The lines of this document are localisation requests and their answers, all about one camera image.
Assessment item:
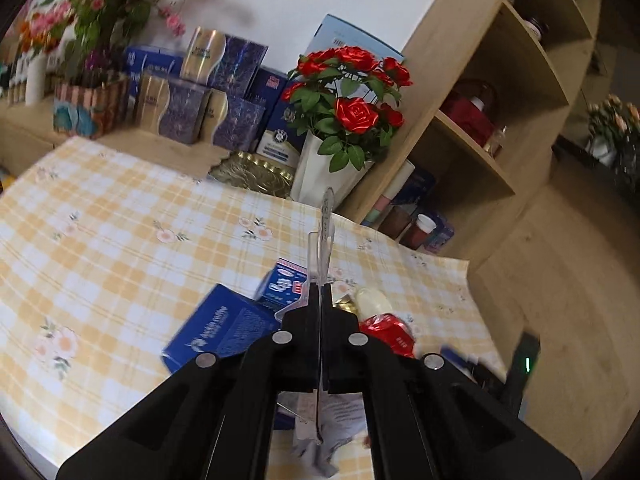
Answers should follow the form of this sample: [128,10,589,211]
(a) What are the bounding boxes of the blue white printed packet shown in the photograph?
[256,258,312,312]

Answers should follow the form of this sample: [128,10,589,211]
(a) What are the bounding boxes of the brown jar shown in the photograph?
[384,204,417,242]

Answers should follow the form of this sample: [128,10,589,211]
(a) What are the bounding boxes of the glass bottle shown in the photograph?
[482,125,509,159]

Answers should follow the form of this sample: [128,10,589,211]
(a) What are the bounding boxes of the blue white emblem carton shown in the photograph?
[255,67,307,167]

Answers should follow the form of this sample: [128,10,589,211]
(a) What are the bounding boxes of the white flower pot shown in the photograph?
[290,130,376,212]

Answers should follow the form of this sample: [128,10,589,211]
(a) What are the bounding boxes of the pink blossom bouquet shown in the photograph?
[30,0,187,87]

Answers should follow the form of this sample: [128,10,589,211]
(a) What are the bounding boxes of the red container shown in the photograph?
[439,79,501,149]

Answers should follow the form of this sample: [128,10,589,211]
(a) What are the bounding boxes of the striped wooden planter box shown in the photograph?
[52,72,129,141]

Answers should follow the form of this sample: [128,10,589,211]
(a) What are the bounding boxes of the pale yellow wrapper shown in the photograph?
[352,287,394,319]

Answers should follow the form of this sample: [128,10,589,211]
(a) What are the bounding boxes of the peach flower bouquet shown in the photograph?
[584,93,640,173]

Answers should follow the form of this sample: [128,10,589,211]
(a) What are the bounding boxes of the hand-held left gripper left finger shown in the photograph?
[57,284,321,480]

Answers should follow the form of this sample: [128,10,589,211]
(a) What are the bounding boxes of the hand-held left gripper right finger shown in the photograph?
[322,284,582,480]

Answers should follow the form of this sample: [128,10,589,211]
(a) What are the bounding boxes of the white vase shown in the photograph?
[25,52,49,106]

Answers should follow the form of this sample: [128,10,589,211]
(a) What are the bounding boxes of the crumpled white paper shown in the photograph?
[278,392,372,479]

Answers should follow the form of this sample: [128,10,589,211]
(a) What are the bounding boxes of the golden embossed tray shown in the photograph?
[207,149,296,199]

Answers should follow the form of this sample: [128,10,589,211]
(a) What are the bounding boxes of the clear plastic strip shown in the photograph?
[306,187,337,445]

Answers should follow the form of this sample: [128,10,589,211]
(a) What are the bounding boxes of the dark blue cardboard box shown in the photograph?
[160,283,282,375]

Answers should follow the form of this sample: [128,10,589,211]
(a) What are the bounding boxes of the large light blue box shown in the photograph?
[304,13,406,69]

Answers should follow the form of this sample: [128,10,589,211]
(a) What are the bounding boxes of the red cup with white lid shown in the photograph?
[400,213,437,250]

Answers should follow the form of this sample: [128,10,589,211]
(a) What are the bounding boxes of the low wooden cabinet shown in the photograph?
[0,95,242,182]

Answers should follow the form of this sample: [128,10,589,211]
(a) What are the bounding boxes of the wooden shelf unit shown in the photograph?
[339,0,602,272]

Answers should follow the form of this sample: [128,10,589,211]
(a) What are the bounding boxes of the orange flowers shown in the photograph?
[14,19,57,57]

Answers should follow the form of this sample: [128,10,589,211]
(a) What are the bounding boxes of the small blue printed box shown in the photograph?
[425,212,456,254]

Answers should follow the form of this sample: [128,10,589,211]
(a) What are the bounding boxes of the red rose plant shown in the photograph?
[282,45,414,172]

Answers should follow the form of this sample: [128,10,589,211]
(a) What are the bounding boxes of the gold and blue gift box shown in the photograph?
[134,72,211,146]
[181,27,269,97]
[200,89,266,149]

